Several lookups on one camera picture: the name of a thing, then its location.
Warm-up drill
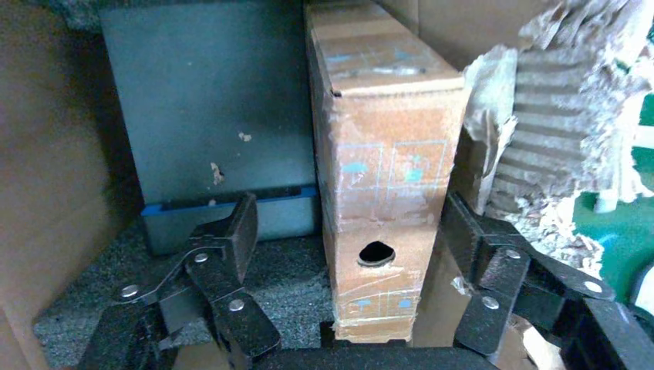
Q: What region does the black foam pad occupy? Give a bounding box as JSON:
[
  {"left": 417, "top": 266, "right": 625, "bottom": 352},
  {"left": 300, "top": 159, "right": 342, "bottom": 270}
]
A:
[{"left": 32, "top": 224, "right": 339, "bottom": 370}]

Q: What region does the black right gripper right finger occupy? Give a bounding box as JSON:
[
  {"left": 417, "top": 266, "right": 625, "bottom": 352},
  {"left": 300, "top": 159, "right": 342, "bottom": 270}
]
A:
[{"left": 441, "top": 193, "right": 617, "bottom": 356}]

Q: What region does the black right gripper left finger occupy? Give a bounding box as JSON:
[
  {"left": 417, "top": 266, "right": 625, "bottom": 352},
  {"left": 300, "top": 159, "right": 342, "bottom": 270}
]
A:
[{"left": 110, "top": 193, "right": 282, "bottom": 365}]

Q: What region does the open brown cardboard carton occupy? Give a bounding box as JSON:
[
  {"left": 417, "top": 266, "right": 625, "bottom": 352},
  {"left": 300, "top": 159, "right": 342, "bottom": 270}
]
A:
[{"left": 0, "top": 0, "right": 654, "bottom": 370}]

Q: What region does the dark gray box blue stripe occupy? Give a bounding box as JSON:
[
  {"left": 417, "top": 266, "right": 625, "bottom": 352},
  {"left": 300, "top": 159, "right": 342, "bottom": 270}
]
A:
[{"left": 99, "top": 0, "right": 322, "bottom": 257}]

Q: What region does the brown cardboard box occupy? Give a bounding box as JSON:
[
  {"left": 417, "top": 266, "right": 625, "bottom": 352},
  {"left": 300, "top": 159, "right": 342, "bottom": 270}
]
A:
[{"left": 305, "top": 0, "right": 471, "bottom": 344}]

